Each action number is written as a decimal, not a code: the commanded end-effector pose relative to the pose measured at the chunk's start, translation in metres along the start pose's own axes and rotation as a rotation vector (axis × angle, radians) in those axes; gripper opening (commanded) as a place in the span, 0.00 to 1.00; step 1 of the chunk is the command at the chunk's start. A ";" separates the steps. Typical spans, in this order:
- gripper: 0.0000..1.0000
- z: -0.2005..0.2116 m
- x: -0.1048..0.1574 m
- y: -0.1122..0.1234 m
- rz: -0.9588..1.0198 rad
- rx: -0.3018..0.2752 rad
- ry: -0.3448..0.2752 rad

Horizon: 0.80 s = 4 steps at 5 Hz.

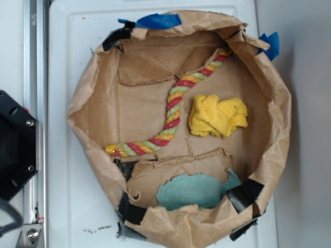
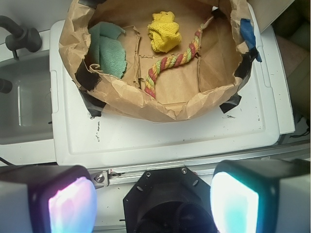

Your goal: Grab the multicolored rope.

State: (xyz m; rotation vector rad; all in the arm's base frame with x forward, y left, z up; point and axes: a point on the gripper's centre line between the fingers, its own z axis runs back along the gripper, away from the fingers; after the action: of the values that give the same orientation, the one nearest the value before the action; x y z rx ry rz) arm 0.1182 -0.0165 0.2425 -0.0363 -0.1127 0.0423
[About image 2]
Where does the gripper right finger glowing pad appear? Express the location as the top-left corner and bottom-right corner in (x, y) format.
(210, 159), (311, 233)

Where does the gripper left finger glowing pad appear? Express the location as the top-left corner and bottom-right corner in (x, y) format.
(0, 166), (97, 233)

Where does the multicolored twisted rope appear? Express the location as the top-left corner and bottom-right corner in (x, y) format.
(144, 24), (204, 99)

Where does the white sink basin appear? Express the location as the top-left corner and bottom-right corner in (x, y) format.
(0, 31), (56, 165)

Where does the white plastic bin lid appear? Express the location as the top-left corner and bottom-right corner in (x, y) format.
(50, 21), (295, 168)

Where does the teal green cloth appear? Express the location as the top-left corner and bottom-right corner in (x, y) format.
(88, 22), (127, 79)

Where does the brown paper bag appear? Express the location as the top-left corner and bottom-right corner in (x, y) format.
(59, 0), (256, 122)

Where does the blue painter tape piece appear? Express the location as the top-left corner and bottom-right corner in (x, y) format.
(240, 18), (262, 62)

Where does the yellow knitted cloth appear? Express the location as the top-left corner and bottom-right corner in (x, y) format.
(147, 11), (182, 53)

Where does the metal corner bracket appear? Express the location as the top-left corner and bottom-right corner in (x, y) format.
(90, 169), (121, 189)

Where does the aluminium extrusion rail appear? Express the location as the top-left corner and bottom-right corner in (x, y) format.
(88, 143), (311, 186)

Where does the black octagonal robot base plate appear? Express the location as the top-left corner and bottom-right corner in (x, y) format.
(123, 166), (218, 233)

